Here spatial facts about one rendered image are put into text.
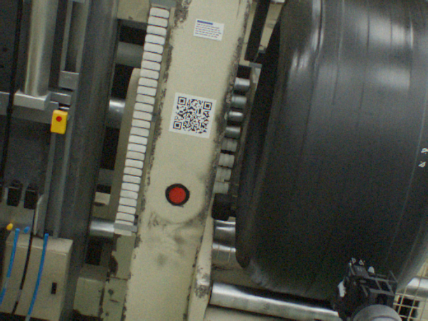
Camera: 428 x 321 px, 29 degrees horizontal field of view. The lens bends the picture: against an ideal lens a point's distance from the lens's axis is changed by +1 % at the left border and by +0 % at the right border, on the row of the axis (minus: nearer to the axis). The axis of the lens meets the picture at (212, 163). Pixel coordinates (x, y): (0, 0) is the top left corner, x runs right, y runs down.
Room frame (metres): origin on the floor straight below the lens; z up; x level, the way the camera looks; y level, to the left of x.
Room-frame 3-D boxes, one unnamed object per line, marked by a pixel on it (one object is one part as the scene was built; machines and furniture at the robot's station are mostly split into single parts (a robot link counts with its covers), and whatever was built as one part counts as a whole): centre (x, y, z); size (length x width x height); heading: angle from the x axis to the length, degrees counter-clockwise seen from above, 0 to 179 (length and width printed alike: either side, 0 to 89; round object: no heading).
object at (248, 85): (1.91, 0.04, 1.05); 0.20 x 0.15 x 0.30; 93
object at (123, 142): (2.35, 0.25, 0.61); 0.33 x 0.06 x 0.86; 3
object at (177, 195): (1.45, 0.05, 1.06); 0.03 x 0.02 x 0.03; 93
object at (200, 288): (1.53, -0.02, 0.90); 0.40 x 0.03 x 0.10; 3
